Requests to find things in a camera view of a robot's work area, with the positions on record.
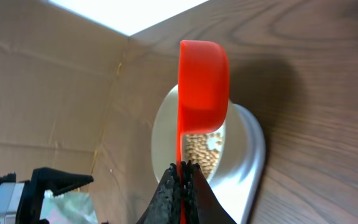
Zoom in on white digital kitchen scale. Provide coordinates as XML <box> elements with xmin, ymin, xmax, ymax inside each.
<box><xmin>208</xmin><ymin>103</ymin><xmax>266</xmax><ymax>223</ymax></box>

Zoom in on brown cardboard wall panel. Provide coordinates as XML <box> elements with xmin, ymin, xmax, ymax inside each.
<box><xmin>0</xmin><ymin>1</ymin><xmax>128</xmax><ymax>191</ymax></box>

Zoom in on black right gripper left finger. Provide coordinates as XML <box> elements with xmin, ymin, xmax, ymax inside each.
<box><xmin>136</xmin><ymin>163</ymin><xmax>181</xmax><ymax>224</ymax></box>

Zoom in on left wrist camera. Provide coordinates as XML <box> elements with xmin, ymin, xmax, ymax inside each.
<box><xmin>0</xmin><ymin>182</ymin><xmax>24</xmax><ymax>224</ymax></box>

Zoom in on red measuring scoop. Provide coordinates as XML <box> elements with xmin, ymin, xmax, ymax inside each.
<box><xmin>177</xmin><ymin>40</ymin><xmax>229</xmax><ymax>223</ymax></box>

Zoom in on cream bowl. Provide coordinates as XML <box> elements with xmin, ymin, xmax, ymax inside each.
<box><xmin>151</xmin><ymin>86</ymin><xmax>226</xmax><ymax>182</ymax></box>

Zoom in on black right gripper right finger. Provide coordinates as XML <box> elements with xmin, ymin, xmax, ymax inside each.
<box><xmin>183</xmin><ymin>161</ymin><xmax>235</xmax><ymax>224</ymax></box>

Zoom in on soybeans in bowl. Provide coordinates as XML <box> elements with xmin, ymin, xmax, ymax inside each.
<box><xmin>183</xmin><ymin>131</ymin><xmax>224</xmax><ymax>179</ymax></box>

